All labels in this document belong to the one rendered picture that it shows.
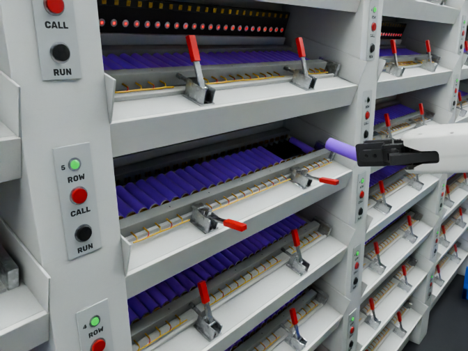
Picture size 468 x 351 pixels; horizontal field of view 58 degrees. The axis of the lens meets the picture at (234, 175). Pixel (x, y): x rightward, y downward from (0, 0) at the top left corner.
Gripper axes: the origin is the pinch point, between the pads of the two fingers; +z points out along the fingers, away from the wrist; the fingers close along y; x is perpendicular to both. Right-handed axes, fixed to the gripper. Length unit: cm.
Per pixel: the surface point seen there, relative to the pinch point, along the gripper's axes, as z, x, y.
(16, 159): 17.1, -7.8, 40.1
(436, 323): 35, 96, -119
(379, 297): 36, 61, -70
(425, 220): 29, 43, -100
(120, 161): 34.3, -3.7, 18.2
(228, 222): 15.8, 6.4, 14.8
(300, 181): 20.8, 6.8, -11.4
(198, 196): 23.8, 3.4, 12.4
